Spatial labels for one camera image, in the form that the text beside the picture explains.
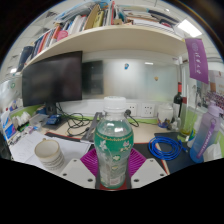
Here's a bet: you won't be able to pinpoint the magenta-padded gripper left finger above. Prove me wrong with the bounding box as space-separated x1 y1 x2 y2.
59 147 100 190

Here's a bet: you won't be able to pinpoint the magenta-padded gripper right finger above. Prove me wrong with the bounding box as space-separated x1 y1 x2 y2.
126 147 168 190

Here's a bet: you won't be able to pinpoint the green-labelled clear drink bottle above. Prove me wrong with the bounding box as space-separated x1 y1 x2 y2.
93 96 135 190

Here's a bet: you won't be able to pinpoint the purple translucent water jug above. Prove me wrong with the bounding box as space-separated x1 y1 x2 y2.
189 100 224 164

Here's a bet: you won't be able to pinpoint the black desk mat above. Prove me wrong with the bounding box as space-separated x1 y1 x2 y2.
44 131 198 176

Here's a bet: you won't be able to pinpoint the cream ceramic mug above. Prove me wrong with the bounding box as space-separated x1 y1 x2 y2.
34 138 66 172

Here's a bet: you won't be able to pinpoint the grey metal stand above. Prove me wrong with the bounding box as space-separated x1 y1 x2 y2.
80 111 104 144

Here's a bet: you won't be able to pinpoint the glass with green plant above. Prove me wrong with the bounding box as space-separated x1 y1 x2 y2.
178 109 196 143

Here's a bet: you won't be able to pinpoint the small blue box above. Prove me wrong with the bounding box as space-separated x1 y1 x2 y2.
45 114 63 126

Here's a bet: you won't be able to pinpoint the handwritten white paper sheet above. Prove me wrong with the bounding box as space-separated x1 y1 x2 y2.
9 130 48 164

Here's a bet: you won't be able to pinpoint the white round jar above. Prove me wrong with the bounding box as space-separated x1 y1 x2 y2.
157 104 174 129

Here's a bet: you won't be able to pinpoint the clear plastic box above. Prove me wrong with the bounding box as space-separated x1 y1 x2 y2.
29 113 49 129

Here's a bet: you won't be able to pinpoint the crumpled white tissue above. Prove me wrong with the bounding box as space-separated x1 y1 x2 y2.
203 141 224 163

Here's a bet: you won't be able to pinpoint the dark wine bottle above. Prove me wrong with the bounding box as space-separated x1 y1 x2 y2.
172 81 184 118

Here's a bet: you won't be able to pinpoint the black computer monitor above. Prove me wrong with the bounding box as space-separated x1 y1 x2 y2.
21 50 84 108

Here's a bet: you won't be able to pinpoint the photo poster board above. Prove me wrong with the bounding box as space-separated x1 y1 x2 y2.
208 69 224 111

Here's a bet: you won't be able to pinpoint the purple hanging pennant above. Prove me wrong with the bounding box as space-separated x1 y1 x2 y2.
184 37 210 85

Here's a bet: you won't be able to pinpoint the ceiling lights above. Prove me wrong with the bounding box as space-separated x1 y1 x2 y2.
9 18 203 74

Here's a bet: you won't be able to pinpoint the coiled blue cable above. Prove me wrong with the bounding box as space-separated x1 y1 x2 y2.
148 135 188 162

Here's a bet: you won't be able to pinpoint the black tangled cable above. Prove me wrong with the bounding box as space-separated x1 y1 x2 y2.
56 103 96 138

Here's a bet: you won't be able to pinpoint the white wall power socket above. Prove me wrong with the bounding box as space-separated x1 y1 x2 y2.
141 103 156 118
126 102 138 117

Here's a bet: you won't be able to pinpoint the black wall panel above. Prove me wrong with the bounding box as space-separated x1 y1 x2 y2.
82 60 104 95

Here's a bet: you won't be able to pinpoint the wall shelf with books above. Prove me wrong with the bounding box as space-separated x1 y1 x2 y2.
14 0 188 73

